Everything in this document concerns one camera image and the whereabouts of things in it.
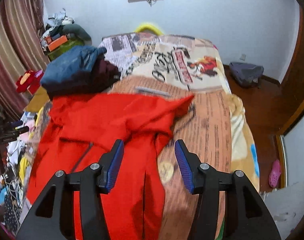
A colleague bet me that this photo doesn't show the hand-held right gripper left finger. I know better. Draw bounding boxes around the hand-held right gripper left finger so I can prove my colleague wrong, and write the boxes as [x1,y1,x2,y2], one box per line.
[15,139,125,240]

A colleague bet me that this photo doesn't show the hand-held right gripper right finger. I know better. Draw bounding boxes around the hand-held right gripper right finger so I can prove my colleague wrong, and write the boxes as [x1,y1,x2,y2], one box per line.
[174,139,281,240]

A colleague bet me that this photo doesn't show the red zip jacket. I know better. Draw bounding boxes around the red zip jacket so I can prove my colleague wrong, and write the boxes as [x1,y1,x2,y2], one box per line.
[27,92,195,240]

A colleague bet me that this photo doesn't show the red plush flower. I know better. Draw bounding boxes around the red plush flower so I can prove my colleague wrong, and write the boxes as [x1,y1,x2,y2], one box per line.
[16,70,44,93]

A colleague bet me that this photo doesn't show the folded blue jeans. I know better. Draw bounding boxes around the folded blue jeans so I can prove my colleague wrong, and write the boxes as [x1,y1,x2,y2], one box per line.
[40,45,108,92]

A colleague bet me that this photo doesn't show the striped brown curtain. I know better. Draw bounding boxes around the striped brown curtain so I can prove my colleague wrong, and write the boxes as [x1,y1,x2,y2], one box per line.
[0,0,51,121]

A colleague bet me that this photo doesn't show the pink slipper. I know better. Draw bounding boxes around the pink slipper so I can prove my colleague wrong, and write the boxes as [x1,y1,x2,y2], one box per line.
[268,159,282,188]

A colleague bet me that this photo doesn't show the green patterned cloth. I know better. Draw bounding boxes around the green patterned cloth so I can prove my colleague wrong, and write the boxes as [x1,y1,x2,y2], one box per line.
[45,39,79,62]

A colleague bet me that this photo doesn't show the orange box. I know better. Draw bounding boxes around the orange box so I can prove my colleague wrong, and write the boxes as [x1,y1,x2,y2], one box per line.
[47,35,69,52]

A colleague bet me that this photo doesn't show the folded dark maroon garment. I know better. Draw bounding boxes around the folded dark maroon garment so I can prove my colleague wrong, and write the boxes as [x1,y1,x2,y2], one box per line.
[47,56,122,99]

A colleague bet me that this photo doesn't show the white cloth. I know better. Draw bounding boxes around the white cloth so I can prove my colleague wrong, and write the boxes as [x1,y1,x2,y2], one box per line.
[259,177,304,240]

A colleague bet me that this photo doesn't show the pile of clutter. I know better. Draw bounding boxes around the pile of clutter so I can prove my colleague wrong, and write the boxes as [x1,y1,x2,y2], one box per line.
[41,9,75,48]

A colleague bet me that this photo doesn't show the grey bag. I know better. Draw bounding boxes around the grey bag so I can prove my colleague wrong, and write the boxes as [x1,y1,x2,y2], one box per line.
[229,61,265,89]

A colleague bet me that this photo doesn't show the brown wooden door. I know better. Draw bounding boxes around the brown wooden door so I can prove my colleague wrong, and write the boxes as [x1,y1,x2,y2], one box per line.
[280,6,304,135]

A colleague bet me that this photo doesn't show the yellow fuzzy object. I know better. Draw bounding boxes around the yellow fuzzy object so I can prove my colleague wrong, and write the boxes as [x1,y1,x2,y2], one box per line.
[135,22,165,35]

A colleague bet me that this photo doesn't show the pile of white cables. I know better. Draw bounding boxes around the pile of white cables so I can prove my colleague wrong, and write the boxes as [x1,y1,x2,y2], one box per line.
[0,140,42,232]

